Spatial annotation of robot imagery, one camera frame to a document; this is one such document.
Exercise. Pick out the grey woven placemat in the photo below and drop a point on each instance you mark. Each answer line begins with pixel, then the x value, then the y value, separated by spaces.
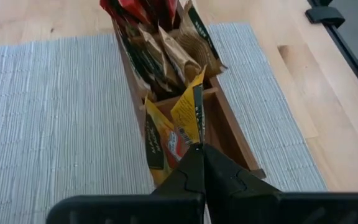
pixel 57 124

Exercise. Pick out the gold vanilla tea bag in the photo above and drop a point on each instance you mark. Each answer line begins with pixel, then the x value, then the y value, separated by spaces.
pixel 179 56
pixel 204 46
pixel 152 53
pixel 132 59

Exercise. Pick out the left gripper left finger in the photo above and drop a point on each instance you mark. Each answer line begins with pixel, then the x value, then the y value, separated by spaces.
pixel 188 177

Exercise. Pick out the red strawberry tea bag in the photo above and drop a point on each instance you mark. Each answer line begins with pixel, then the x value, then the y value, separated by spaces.
pixel 166 9
pixel 132 7

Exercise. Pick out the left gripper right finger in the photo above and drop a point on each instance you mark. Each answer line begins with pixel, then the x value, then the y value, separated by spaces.
pixel 225 177

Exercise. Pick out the wooden compartment tray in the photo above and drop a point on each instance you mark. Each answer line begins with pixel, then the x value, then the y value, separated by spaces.
pixel 228 137

